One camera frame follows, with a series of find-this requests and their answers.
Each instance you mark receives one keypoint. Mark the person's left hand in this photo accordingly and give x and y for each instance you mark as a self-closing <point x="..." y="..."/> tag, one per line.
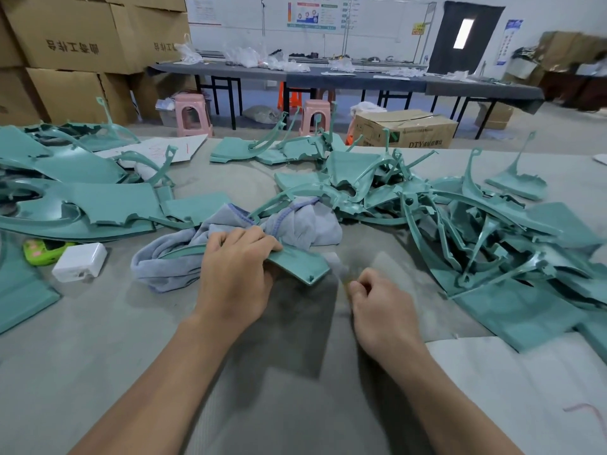
<point x="235" y="279"/>

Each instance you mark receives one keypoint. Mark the person's right hand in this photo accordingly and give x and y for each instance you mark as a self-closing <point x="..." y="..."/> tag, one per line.
<point x="384" y="317"/>

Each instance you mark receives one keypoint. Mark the grey-blue wiping cloth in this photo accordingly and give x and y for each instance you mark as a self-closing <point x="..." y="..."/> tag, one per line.
<point x="171" y="265"/>

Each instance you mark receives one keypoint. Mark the single green plastic part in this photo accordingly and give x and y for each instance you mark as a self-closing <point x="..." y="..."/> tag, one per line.
<point x="302" y="262"/>

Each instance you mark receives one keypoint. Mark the pile of green plastic parts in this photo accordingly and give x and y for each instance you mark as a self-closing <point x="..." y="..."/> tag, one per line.
<point x="85" y="189"/>

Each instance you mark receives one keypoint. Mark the brown cardboard box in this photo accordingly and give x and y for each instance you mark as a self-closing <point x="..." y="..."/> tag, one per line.
<point x="406" y="129"/>

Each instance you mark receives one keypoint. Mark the stack of brown cardboard boxes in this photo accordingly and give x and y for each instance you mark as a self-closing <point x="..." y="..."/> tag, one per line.
<point x="76" y="47"/>

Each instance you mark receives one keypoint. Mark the person's left forearm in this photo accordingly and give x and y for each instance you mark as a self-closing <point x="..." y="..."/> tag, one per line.
<point x="142" y="398"/>

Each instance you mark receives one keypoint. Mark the person's right forearm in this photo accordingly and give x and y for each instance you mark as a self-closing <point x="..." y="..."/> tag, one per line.
<point x="455" y="412"/>

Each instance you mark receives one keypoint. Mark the white paper sheet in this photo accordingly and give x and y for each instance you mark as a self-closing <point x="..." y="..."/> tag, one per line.
<point x="152" y="151"/>

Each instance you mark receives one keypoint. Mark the white power adapter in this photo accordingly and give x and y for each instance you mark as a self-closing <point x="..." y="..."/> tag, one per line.
<point x="80" y="262"/>

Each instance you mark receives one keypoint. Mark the pink plastic stool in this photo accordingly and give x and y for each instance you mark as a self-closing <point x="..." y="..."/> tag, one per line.
<point x="316" y="116"/>
<point x="193" y="115"/>

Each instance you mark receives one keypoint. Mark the orange object under table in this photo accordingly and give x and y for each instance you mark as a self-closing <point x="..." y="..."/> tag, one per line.
<point x="289" y="97"/>

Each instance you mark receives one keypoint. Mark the green and yellow gadget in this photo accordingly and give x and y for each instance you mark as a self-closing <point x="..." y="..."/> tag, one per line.
<point x="43" y="251"/>

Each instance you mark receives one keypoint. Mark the heap of clear plastic bags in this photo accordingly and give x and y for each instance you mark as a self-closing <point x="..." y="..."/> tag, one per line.
<point x="242" y="57"/>

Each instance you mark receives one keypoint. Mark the long grey work table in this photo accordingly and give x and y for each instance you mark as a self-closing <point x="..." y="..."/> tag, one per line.
<point x="351" y="78"/>

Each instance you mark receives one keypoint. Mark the dark door with window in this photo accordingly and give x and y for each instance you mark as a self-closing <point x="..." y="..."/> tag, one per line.
<point x="463" y="38"/>

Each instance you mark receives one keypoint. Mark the colourful wall poster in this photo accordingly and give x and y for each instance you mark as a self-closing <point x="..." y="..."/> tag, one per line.
<point x="313" y="14"/>

